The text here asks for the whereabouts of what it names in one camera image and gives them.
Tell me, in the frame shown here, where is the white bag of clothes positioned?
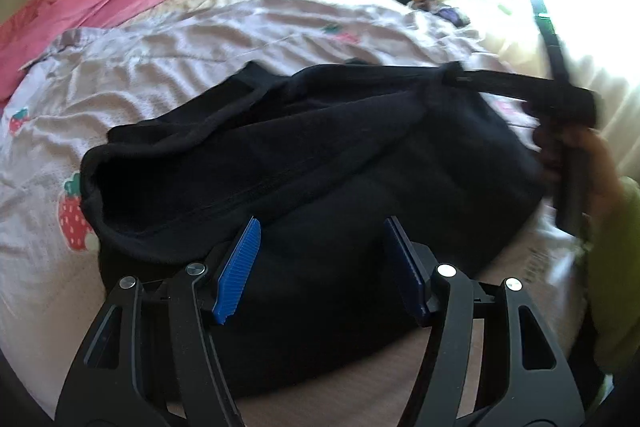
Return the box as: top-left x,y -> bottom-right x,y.
433,5 -> 470,28

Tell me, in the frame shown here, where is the right hand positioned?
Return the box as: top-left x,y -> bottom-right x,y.
534,119 -> 623,236

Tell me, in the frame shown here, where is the lilac strawberry print duvet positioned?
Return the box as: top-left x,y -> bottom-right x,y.
1,0 -> 586,426

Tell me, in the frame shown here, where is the green sleeve right forearm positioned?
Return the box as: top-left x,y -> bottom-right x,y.
587,178 -> 639,375

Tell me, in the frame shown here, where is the black sweatshirt with orange patches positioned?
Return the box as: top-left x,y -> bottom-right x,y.
79,62 -> 551,398

